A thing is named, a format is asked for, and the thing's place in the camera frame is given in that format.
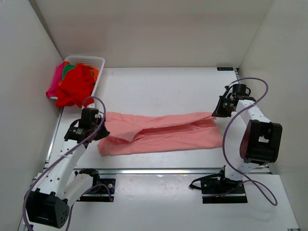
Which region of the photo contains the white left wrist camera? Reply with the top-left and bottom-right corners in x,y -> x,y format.
82,103 -> 96,109

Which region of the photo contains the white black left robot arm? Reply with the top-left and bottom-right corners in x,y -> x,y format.
23,108 -> 110,231

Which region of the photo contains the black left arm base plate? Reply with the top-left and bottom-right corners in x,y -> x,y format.
78,175 -> 116,203

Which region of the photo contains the dark label on table edge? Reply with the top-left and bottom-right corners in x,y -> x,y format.
217,67 -> 234,71

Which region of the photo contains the magenta pink t shirt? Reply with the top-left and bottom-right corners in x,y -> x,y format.
46,61 -> 70,99

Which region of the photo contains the salmon pink polo shirt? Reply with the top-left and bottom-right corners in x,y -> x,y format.
97,112 -> 222,156

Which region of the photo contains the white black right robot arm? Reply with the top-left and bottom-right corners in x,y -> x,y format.
189,84 -> 282,196

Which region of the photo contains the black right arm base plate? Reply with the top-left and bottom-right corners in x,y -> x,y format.
189,173 -> 248,204

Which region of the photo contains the red t shirt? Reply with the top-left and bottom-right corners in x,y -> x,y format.
56,65 -> 96,108

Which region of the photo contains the white plastic laundry basket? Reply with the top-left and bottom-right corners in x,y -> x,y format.
64,55 -> 106,99

